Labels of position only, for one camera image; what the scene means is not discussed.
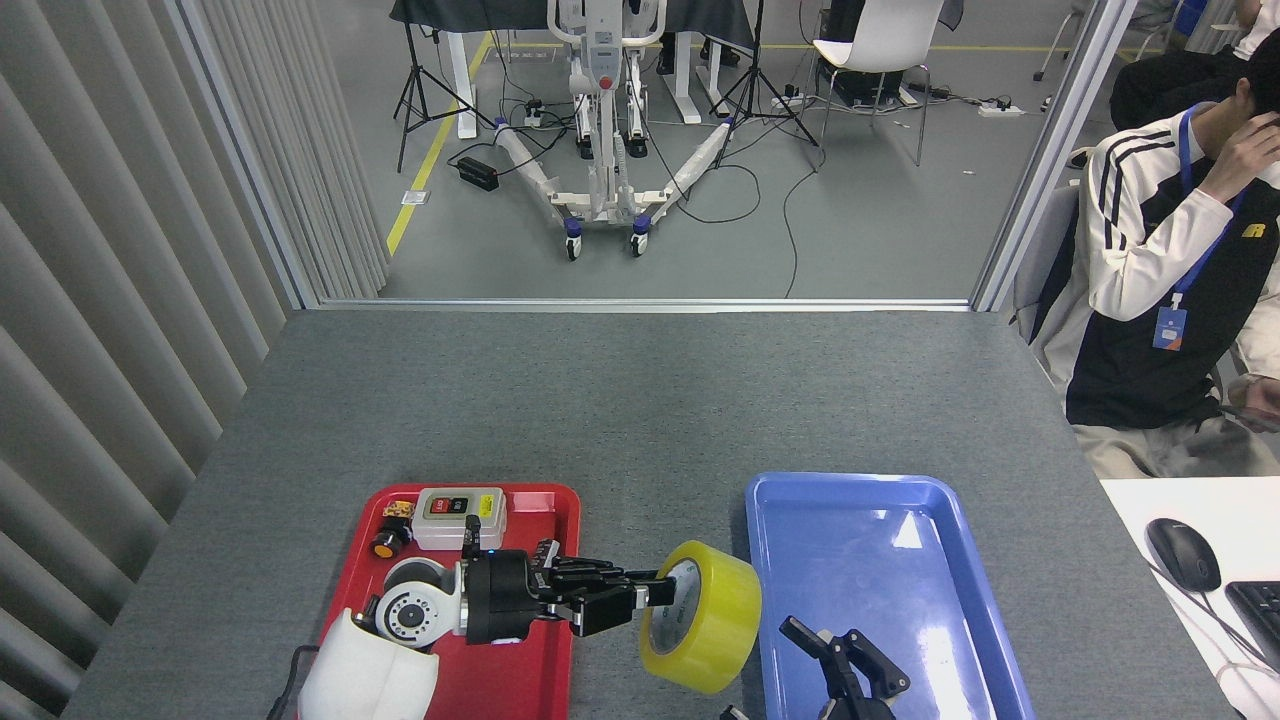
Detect person in white black jacket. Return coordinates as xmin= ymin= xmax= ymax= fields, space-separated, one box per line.
xmin=1030 ymin=40 xmax=1280 ymax=480

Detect black keyboard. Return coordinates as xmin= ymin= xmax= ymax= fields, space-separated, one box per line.
xmin=1225 ymin=580 xmax=1280 ymax=674

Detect blue plastic tray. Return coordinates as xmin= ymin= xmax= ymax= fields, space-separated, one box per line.
xmin=745 ymin=472 xmax=1037 ymax=720

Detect black computer mouse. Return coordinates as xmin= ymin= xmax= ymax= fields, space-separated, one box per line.
xmin=1146 ymin=518 xmax=1223 ymax=594

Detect white stand on wheels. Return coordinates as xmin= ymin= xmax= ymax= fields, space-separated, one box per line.
xmin=494 ymin=0 xmax=737 ymax=262

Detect grey chair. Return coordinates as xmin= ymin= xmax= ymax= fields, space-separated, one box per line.
xmin=1011 ymin=184 xmax=1082 ymax=343

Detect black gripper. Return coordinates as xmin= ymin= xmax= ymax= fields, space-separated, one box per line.
xmin=460 ymin=548 xmax=679 ymax=645
xmin=779 ymin=616 xmax=912 ymax=720

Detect grey switch box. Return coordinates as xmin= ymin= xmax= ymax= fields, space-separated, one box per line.
xmin=412 ymin=487 xmax=508 ymax=552

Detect person in dark clothes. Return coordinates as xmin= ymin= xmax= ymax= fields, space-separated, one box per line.
xmin=1108 ymin=0 xmax=1280 ymax=133

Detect red plastic tray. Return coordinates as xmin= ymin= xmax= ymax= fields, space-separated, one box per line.
xmin=312 ymin=483 xmax=582 ymax=720

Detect person's right hand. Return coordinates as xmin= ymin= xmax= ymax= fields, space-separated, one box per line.
xmin=1195 ymin=108 xmax=1280 ymax=201

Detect person's left hand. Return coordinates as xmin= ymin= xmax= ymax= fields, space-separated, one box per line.
xmin=1228 ymin=375 xmax=1280 ymax=434

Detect white chair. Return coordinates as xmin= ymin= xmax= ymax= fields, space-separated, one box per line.
xmin=811 ymin=0 xmax=947 ymax=167

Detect yellow tape roll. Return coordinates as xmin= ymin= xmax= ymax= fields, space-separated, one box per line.
xmin=639 ymin=540 xmax=764 ymax=696

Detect silver post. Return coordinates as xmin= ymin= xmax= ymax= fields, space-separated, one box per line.
xmin=969 ymin=0 xmax=1142 ymax=314

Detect black tripod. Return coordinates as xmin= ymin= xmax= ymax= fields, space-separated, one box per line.
xmin=392 ymin=20 xmax=497 ymax=174
xmin=709 ymin=0 xmax=820 ymax=167

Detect silver table rail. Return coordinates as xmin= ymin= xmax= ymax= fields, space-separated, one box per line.
xmin=317 ymin=297 xmax=974 ymax=314

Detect black orange push button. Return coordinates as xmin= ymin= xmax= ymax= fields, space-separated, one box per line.
xmin=371 ymin=502 xmax=417 ymax=560

